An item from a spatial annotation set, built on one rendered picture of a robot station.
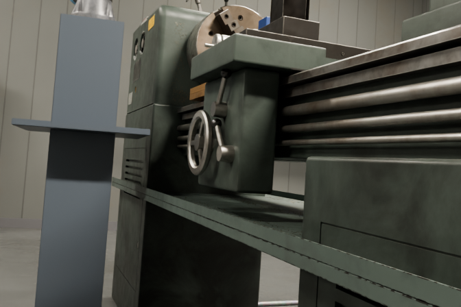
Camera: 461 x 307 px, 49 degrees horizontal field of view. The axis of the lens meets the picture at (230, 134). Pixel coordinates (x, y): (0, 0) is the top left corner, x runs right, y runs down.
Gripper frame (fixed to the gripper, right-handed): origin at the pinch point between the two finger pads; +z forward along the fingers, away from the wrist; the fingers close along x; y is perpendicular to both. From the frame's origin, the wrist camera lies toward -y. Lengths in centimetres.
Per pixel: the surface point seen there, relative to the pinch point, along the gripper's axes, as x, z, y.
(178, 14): 12.0, 10.6, 7.0
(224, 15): 31.6, 14.1, -4.8
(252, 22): 27.8, 13.6, -17.3
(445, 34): 145, 47, 5
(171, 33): 12.3, 18.7, 8.9
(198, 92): 42, 44, 6
